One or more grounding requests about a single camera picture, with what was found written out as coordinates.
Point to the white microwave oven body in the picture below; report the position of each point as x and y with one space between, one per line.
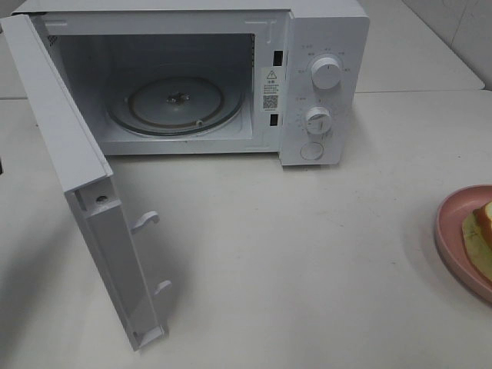
110 44

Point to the white warning label sticker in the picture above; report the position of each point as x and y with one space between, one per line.
272 80

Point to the round white door button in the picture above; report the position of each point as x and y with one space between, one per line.
312 151

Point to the white timer knob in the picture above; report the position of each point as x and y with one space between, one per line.
318 121

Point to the white microwave door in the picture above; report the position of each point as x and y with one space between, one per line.
85 176

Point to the glass microwave turntable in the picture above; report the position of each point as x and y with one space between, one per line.
174 106

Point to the pink round plate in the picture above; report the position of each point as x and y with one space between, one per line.
449 240

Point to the upper white power knob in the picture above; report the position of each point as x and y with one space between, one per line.
326 72

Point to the white bread sandwich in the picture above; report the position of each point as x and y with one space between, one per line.
476 230

